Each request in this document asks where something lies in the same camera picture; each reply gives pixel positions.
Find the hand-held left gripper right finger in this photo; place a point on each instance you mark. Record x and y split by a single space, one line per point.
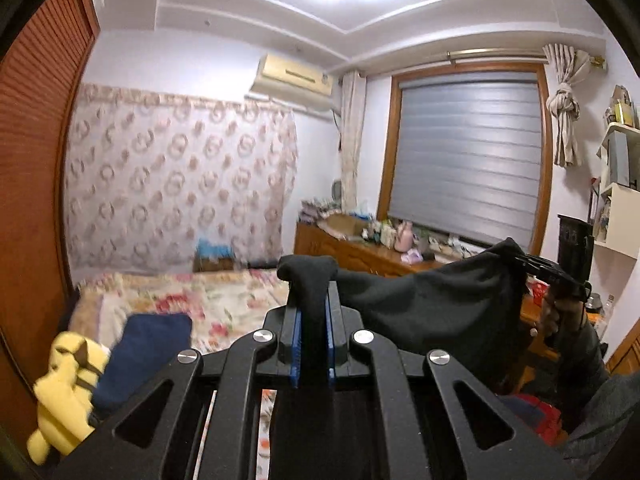
330 340

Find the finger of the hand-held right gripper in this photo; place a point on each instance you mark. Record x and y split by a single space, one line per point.
542 266

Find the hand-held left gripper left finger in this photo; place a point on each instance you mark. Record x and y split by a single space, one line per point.
296 350

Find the black t-shirt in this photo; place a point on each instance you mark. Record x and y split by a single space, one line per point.
440 300

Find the person's right forearm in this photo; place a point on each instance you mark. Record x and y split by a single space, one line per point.
585 375

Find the person's right hand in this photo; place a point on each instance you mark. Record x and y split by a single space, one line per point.
550 316

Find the clear plastic bottle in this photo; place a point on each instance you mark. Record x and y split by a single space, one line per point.
607 317

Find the wooden sideboard cabinet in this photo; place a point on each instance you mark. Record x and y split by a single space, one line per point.
340 252

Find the floral blanket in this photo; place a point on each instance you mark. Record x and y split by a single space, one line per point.
220 305

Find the open cardboard box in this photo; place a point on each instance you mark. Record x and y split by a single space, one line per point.
345 227

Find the group of small bottles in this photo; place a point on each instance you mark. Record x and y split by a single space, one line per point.
379 232

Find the cardboard box with blue cloth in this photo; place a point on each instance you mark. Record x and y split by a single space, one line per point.
212 257

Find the grey window blind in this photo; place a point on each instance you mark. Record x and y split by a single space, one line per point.
465 160

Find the knotted beige curtain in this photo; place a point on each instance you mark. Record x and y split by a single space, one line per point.
565 105

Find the red cloth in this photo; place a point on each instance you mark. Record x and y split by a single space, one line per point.
540 412

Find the navy garment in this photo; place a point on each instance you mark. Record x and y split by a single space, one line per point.
145 350

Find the beige window curtain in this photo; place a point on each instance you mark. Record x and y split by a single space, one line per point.
351 135

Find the brass curtain rod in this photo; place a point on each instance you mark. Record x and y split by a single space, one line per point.
495 51

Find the circle patterned curtain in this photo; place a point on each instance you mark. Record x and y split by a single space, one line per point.
175 170

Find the yellow plush toy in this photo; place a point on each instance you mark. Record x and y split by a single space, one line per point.
60 390

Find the beige air conditioner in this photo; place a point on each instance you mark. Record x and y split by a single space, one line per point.
295 75

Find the wooden louvered wardrobe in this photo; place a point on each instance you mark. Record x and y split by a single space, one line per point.
35 160

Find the white wall shelf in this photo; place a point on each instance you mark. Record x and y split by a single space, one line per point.
622 220

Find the wooden window frame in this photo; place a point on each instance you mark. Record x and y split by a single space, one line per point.
395 135

